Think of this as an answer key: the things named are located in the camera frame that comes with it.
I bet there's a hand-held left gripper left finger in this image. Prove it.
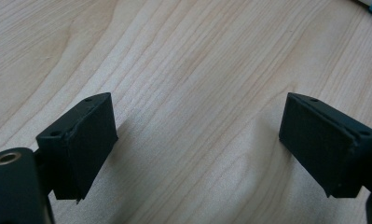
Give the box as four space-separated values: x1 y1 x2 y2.
35 91 119 204

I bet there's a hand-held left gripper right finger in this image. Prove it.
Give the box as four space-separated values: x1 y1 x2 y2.
278 91 372 199

